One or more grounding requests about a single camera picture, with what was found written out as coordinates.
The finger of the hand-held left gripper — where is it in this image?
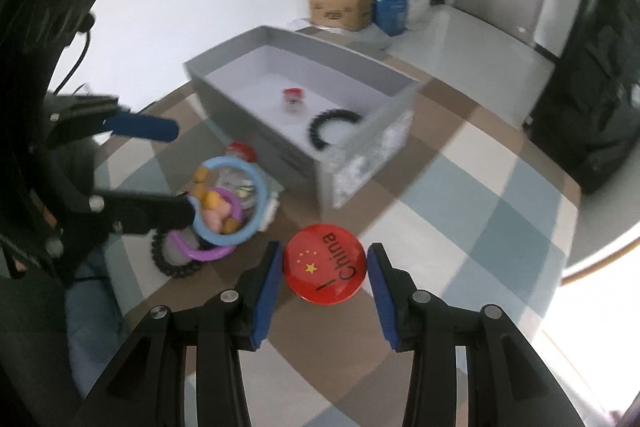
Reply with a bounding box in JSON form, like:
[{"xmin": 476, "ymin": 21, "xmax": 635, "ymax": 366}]
[
  {"xmin": 47, "ymin": 189, "xmax": 201, "ymax": 283},
  {"xmin": 47, "ymin": 94, "xmax": 180, "ymax": 148}
]

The purple bracelet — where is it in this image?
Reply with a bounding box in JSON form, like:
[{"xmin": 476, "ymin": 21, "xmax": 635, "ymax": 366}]
[{"xmin": 167, "ymin": 187, "xmax": 246, "ymax": 263}]

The pink yellow bead bracelet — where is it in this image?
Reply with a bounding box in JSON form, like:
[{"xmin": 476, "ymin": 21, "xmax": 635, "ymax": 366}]
[{"xmin": 192, "ymin": 167, "xmax": 241, "ymax": 235}]

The black cable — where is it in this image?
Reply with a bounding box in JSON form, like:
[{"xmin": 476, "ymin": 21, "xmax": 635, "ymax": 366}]
[{"xmin": 52, "ymin": 27, "xmax": 93, "ymax": 95}]

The blue cardboard box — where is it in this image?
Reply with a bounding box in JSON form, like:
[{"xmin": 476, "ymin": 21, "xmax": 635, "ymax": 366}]
[{"xmin": 344, "ymin": 0, "xmax": 412, "ymax": 36}]

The white plastic bag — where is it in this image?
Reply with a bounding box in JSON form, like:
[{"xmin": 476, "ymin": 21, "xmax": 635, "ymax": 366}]
[{"xmin": 405, "ymin": 0, "xmax": 433, "ymax": 30}]

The red round badge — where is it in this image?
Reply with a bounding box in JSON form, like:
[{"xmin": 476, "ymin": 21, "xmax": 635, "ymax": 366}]
[{"xmin": 282, "ymin": 223, "xmax": 368, "ymax": 306}]

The brown cardboard box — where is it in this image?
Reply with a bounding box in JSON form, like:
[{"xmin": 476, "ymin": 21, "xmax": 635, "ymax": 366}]
[{"xmin": 306, "ymin": 0, "xmax": 377, "ymax": 32}]

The small red clear trinket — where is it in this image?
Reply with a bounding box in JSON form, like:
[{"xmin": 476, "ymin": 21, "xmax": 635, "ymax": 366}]
[
  {"xmin": 225, "ymin": 142, "xmax": 258, "ymax": 164},
  {"xmin": 281, "ymin": 87, "xmax": 306, "ymax": 114}
]

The black beaded bracelet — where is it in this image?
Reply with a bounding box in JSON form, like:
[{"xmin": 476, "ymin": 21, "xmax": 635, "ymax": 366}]
[
  {"xmin": 305, "ymin": 107, "xmax": 363, "ymax": 152},
  {"xmin": 151, "ymin": 229, "xmax": 201, "ymax": 278}
]

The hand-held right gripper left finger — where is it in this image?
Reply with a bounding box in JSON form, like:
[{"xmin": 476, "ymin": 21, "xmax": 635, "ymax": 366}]
[{"xmin": 70, "ymin": 241, "xmax": 286, "ymax": 427}]

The black backpack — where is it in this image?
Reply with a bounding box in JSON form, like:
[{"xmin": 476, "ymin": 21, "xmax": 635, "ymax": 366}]
[{"xmin": 530, "ymin": 0, "xmax": 640, "ymax": 195}]

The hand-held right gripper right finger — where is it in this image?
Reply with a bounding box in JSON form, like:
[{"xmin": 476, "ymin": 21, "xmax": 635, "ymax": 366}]
[{"xmin": 366, "ymin": 243, "xmax": 586, "ymax": 427}]

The light blue ring bracelet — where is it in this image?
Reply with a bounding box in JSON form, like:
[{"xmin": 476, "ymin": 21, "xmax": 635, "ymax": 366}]
[{"xmin": 191, "ymin": 157, "xmax": 271, "ymax": 248}]

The grey storage box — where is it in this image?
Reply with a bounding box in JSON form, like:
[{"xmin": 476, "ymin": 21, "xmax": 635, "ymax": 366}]
[{"xmin": 182, "ymin": 25, "xmax": 421, "ymax": 210}]

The clear plastic packet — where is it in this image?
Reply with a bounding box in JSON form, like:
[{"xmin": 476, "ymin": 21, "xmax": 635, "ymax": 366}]
[{"xmin": 215, "ymin": 167, "xmax": 283, "ymax": 233}]

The light wooden edge strip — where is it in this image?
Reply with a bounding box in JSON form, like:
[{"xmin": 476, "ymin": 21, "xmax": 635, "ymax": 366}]
[{"xmin": 560, "ymin": 219, "xmax": 640, "ymax": 288}]

